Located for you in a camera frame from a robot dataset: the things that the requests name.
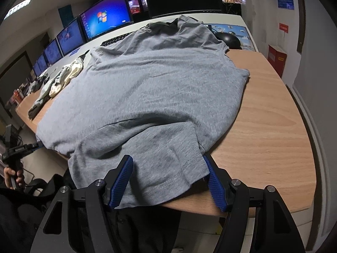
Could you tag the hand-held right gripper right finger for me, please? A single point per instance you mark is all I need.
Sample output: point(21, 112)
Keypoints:
point(217, 189)

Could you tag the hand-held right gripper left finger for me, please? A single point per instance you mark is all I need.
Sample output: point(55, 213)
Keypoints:
point(121, 181)

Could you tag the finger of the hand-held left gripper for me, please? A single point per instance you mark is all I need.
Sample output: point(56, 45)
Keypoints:
point(34, 146)

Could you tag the grey t-shirt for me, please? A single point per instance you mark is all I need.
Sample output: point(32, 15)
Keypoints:
point(147, 84)

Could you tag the person's left hand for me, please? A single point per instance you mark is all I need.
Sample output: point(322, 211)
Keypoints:
point(14, 180)

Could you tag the black office chair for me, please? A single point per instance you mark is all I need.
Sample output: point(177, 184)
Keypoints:
point(36, 185)

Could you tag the red bottle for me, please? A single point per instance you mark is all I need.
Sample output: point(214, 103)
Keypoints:
point(17, 95)

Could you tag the blue lit monitor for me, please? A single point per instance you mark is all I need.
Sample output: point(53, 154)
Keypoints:
point(42, 62)
point(36, 69)
point(70, 37)
point(52, 51)

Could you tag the cream and grey garment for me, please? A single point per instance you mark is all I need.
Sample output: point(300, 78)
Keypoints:
point(65, 73)

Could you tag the black keyboard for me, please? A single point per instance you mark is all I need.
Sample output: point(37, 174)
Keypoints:
point(115, 39)

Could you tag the ceiling light panel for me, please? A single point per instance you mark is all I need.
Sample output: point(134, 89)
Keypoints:
point(18, 7)

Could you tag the red box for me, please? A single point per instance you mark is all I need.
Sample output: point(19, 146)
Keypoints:
point(276, 59)

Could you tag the monitor with blue desktop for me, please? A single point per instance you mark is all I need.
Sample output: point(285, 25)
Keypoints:
point(105, 15)

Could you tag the black computer mouse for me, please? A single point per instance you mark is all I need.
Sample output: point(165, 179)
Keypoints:
point(229, 40)

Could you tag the printed mouse pad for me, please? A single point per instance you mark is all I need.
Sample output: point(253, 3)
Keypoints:
point(237, 29)

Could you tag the dark framed wall panel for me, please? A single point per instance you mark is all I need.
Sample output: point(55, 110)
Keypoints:
point(14, 76)

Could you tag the red wall sign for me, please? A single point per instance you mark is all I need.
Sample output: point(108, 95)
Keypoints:
point(283, 27)

